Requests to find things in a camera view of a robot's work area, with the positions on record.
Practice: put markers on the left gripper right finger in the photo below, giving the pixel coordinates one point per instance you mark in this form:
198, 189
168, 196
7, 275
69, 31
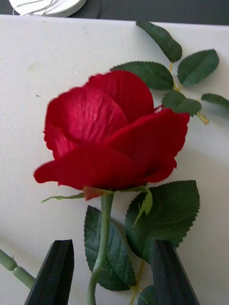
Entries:
169, 281

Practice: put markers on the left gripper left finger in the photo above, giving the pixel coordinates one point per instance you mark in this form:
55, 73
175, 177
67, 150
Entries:
55, 274

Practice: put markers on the red rose with green stem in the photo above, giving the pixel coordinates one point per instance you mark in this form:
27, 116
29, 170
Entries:
21, 276
107, 143

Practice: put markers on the green leaf twig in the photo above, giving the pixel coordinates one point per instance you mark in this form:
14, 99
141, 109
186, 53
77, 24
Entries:
148, 74

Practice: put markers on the white round base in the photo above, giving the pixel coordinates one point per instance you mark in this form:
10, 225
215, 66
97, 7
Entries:
66, 7

